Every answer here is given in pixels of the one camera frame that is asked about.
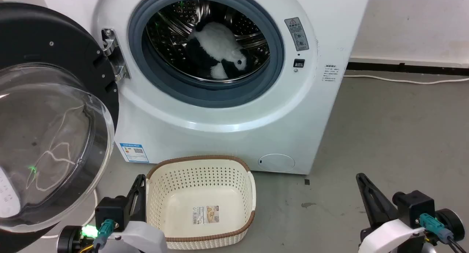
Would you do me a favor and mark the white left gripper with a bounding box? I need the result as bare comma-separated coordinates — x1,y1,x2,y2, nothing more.
108,174,168,253

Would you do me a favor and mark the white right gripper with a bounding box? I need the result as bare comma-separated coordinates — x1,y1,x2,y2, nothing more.
356,173,426,253

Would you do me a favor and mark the black round glass washer door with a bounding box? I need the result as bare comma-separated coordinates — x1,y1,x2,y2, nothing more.
0,3,120,253

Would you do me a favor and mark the white front-load washing machine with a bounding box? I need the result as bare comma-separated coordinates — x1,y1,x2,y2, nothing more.
39,0,373,175

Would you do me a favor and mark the chrome door hinge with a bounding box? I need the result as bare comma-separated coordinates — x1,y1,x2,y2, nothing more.
101,28,131,81

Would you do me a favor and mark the blue energy label sticker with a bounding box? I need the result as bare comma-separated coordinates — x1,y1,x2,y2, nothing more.
119,142,150,164

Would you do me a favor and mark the cream perforated laundry basket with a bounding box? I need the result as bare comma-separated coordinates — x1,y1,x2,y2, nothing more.
146,155,256,250

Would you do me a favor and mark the paper label in basket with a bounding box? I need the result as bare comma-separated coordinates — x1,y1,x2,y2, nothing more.
192,205,220,225

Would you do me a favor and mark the black and white plush panda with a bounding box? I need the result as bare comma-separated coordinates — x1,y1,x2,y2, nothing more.
186,21,248,80

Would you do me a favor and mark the grey warning sticker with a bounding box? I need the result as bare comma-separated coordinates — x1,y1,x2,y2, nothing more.
284,17,310,52

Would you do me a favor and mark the teal plug cable left gripper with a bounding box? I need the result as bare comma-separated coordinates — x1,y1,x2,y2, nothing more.
92,219,115,253

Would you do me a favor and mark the teal plug cable gripper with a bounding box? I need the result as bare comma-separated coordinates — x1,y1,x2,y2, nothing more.
92,219,115,253
419,213,469,253

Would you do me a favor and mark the teal plug cable right gripper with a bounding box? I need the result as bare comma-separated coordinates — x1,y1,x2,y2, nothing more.
419,213,469,253

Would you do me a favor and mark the long white floor cable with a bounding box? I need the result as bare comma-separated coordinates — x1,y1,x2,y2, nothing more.
343,74,469,85

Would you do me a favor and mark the black wall baseboard strip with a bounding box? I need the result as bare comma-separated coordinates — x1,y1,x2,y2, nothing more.
346,62,469,77

